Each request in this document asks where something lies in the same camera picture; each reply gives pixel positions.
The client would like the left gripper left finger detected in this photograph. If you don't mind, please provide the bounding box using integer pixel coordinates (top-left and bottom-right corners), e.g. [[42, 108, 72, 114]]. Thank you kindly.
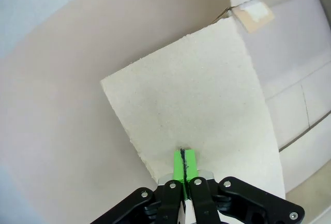
[[89, 149, 191, 224]]

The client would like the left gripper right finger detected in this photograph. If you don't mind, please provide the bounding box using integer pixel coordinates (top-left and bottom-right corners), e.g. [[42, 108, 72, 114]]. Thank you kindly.
[[184, 148, 305, 224]]

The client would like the white foam sheet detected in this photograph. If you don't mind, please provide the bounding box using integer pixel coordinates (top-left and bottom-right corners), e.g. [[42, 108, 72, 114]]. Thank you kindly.
[[100, 17, 287, 200]]

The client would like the beige tape patch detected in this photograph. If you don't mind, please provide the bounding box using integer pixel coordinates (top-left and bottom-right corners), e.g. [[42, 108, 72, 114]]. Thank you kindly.
[[231, 0, 275, 34]]

